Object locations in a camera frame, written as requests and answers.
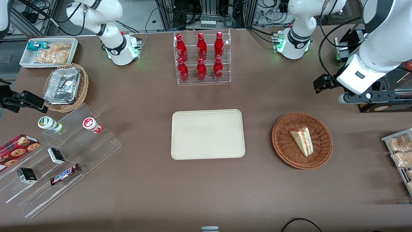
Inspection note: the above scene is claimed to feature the small black carton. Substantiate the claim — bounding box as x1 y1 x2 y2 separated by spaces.
16 167 38 184
47 147 66 165

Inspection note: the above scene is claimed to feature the red cola bottle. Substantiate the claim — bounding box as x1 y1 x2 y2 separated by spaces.
214 32 225 59
196 58 207 82
176 34 188 62
177 58 190 82
213 57 224 80
197 33 208 60

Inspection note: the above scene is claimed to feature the red lid yogurt cup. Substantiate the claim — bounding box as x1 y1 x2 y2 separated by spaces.
82 117 104 134

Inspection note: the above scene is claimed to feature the green lid yogurt cup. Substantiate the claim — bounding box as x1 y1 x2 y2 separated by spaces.
38 116 63 133

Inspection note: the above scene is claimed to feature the clear bag of pastries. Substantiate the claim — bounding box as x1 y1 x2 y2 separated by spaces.
387 133 412 152
390 151 412 169

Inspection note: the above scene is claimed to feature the triangle sandwich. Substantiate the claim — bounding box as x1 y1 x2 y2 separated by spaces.
289 127 314 157

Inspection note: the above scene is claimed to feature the clear bag of crackers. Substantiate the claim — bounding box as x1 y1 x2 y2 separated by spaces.
33 43 72 64

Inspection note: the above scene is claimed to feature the red cookie box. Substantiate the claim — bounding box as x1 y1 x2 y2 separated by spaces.
0 134 41 172

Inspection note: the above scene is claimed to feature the clear acrylic bottle rack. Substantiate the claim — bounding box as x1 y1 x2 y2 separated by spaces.
173 29 232 85

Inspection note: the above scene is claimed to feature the snickers chocolate bar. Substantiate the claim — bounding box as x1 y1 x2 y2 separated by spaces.
50 163 81 186

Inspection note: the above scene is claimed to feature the black food warmer cabinet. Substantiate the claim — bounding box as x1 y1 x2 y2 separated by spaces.
334 28 412 113

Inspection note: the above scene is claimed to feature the tan wicker basket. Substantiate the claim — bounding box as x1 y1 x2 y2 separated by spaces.
43 63 89 113

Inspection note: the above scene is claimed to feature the beige plastic tray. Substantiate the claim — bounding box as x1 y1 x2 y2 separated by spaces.
171 109 246 160

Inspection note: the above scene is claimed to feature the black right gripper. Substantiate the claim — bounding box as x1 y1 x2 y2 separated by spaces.
0 81 48 114

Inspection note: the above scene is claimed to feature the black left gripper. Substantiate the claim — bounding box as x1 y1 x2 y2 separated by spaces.
314 74 340 94

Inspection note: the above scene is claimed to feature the white plastic bin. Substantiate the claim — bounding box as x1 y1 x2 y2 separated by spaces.
19 37 79 69

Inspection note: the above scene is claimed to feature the clear acrylic stepped shelf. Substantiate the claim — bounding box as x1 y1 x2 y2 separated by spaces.
0 103 123 219

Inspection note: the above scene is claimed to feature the tray of packaged snacks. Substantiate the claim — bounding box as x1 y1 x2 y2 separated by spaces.
381 128 412 198

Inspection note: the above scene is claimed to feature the teal snack packet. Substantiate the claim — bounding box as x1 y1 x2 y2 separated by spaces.
27 42 49 51

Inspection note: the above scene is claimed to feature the stack of foil trays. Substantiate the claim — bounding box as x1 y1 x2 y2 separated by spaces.
44 67 81 105

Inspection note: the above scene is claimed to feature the black cable on table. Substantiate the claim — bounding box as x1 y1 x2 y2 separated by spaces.
280 218 323 232

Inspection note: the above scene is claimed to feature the brown round wicker basket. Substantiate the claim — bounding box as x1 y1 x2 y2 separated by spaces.
272 112 333 170

